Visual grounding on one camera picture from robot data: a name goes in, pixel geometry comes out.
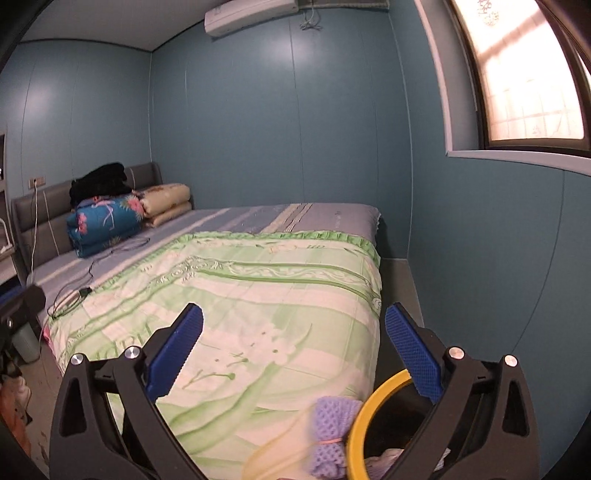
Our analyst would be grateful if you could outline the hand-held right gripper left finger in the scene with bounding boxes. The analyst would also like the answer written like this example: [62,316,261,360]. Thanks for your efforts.
[48,302,206,480]

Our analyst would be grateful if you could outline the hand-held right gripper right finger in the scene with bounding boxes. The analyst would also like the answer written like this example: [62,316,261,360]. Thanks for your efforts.
[383,302,541,480]

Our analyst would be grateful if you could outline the yellow rimmed black trash bin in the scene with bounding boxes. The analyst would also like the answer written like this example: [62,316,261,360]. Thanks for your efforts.
[346,369,462,480]

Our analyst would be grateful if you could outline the purple foam net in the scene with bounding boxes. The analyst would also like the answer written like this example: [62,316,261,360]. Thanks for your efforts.
[309,397,365,478]

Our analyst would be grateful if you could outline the pale green waste bin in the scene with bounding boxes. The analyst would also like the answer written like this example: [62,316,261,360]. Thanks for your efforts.
[11,323,42,363]

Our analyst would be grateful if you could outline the white shoe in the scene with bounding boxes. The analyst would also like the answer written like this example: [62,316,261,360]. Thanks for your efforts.
[0,376,32,416]

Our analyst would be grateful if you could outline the grey bed headboard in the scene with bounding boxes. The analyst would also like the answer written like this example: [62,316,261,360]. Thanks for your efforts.
[11,161,195,287]

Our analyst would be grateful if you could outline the green floral blanket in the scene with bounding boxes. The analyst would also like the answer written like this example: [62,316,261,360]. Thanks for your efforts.
[46,231,384,480]

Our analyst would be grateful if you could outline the blue floral folded quilt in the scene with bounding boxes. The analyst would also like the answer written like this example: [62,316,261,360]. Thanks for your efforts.
[66,193,148,258]

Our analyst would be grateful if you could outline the grey bed with headboard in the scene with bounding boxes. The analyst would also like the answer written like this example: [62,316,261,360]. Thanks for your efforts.
[27,202,382,324]

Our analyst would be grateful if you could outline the black clothes pile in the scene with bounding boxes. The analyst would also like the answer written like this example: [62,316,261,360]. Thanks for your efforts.
[69,161,134,208]

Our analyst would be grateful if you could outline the beige folded pillows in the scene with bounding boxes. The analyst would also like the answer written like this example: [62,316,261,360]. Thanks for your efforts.
[139,183,192,227]

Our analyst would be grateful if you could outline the window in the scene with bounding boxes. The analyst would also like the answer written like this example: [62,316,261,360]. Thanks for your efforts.
[413,0,591,176]

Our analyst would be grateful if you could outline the white air conditioner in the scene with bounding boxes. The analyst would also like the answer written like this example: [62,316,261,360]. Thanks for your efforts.
[204,0,300,37]

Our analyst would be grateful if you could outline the white insulated pipe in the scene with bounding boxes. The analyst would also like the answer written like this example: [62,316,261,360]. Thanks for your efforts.
[298,0,389,9]

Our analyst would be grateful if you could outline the black charger cable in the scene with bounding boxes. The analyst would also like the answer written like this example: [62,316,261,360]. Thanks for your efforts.
[51,237,151,321]

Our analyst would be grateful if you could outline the white charging cable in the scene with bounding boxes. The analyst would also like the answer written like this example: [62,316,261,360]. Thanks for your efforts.
[28,182,62,273]

